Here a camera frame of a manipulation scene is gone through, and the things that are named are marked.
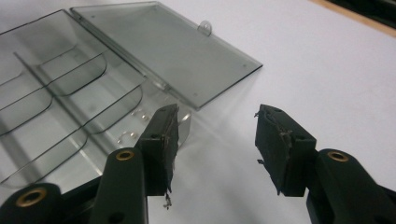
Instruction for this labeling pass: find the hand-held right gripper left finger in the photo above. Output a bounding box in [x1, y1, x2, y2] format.
[135, 103, 181, 198]

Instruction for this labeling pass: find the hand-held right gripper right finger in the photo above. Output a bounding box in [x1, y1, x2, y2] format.
[254, 104, 318, 198]

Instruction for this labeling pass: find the clear grey compartment box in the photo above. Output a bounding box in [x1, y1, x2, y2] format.
[0, 1, 264, 191]

